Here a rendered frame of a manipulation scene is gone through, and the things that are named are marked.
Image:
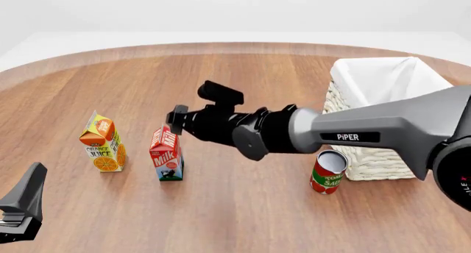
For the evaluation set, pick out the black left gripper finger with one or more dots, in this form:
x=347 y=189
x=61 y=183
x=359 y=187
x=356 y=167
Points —
x=29 y=186

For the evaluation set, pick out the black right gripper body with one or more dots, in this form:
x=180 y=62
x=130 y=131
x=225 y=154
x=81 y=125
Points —
x=177 y=120

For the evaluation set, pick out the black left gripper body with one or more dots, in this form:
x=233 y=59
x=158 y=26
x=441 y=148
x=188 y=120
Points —
x=20 y=226

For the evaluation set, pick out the grey and black right robot arm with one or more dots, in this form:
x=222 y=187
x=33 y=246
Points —
x=353 y=123

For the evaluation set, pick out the red milk carton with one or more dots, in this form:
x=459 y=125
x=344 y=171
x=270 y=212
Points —
x=165 y=159

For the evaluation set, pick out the pale wicker basket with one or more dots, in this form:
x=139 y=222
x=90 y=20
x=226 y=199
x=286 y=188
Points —
x=375 y=164

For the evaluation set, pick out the white cloth basket liner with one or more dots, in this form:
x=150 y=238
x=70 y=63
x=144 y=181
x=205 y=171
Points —
x=382 y=82

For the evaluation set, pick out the orange juice carton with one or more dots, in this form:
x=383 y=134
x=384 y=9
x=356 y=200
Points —
x=104 y=151

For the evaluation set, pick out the tomato sauce tin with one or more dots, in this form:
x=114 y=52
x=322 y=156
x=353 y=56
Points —
x=327 y=173

